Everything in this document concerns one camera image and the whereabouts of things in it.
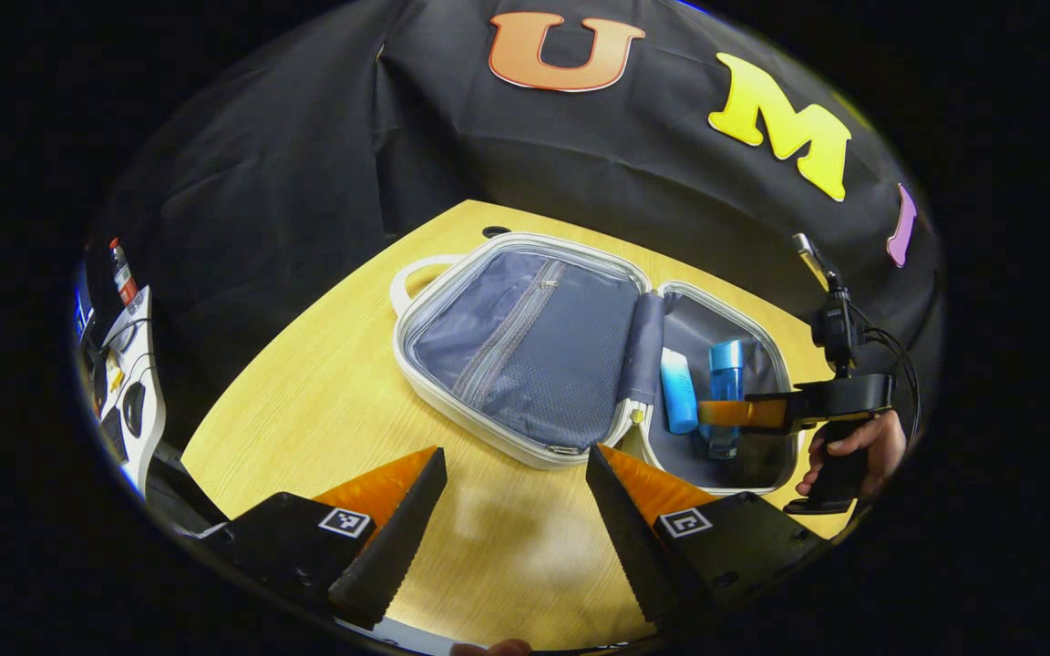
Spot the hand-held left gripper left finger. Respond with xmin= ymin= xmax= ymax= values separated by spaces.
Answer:
xmin=183 ymin=446 xmax=448 ymax=631

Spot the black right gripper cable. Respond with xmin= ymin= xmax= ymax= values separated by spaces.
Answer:
xmin=849 ymin=305 xmax=922 ymax=447

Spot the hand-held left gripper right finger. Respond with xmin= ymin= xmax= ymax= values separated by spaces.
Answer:
xmin=585 ymin=444 xmax=831 ymax=639

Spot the black backdrop cloth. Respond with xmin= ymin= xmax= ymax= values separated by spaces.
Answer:
xmin=78 ymin=0 xmax=945 ymax=456

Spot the white suitcase with grey lining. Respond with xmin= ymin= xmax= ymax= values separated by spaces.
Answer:
xmin=390 ymin=231 xmax=805 ymax=497

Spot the teal bottle with blue cap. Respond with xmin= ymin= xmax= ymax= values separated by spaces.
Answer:
xmin=705 ymin=339 xmax=746 ymax=460

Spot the white and blue tube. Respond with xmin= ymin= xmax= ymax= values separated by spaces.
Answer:
xmin=659 ymin=347 xmax=700 ymax=436

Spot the white device with black cables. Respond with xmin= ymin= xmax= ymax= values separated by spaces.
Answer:
xmin=74 ymin=235 xmax=169 ymax=497

